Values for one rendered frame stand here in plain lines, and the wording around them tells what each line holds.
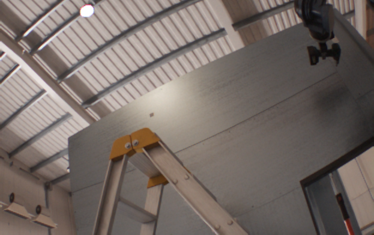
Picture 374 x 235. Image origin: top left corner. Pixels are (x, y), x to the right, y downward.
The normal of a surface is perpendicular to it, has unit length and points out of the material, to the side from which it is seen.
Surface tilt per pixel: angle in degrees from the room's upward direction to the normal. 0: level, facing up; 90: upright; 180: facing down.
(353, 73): 90
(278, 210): 90
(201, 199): 87
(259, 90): 90
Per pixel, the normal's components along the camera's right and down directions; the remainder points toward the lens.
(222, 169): -0.43, -0.48
